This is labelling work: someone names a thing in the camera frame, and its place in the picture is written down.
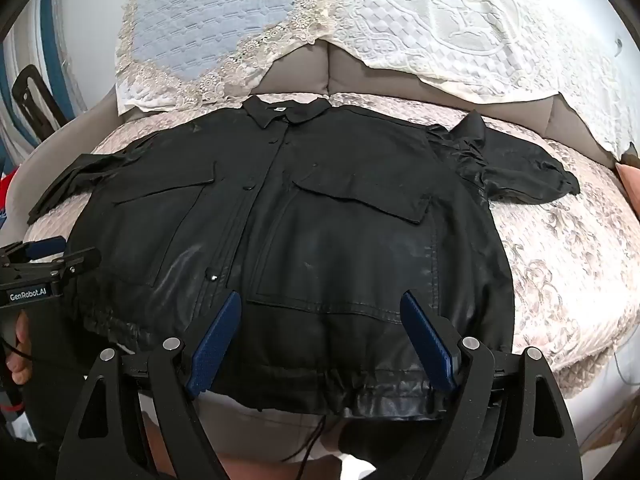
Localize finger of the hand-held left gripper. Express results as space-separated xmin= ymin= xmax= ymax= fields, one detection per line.
xmin=22 ymin=235 xmax=67 ymax=261
xmin=50 ymin=247 xmax=102 ymax=278

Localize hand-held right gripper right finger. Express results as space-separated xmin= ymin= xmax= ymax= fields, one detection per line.
xmin=400 ymin=289 xmax=586 ymax=480

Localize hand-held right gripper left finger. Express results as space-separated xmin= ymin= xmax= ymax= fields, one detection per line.
xmin=57 ymin=290 xmax=243 ymax=480

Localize black jacket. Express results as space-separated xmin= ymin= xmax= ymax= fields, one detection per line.
xmin=27 ymin=95 xmax=582 ymax=463

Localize person's left hand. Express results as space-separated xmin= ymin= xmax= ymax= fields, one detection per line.
xmin=7 ymin=309 xmax=35 ymax=387

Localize red cloth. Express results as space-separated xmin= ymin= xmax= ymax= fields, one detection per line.
xmin=0 ymin=167 xmax=18 ymax=226

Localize pink quilted seat cover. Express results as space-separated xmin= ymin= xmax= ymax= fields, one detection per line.
xmin=22 ymin=91 xmax=640 ymax=401

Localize orange cushion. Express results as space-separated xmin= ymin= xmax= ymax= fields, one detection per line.
xmin=616 ymin=152 xmax=640 ymax=198

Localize grey sofa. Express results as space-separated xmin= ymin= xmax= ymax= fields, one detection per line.
xmin=0 ymin=40 xmax=640 ymax=461

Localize white embossed sofa cover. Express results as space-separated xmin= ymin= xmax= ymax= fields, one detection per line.
xmin=300 ymin=0 xmax=640 ymax=161

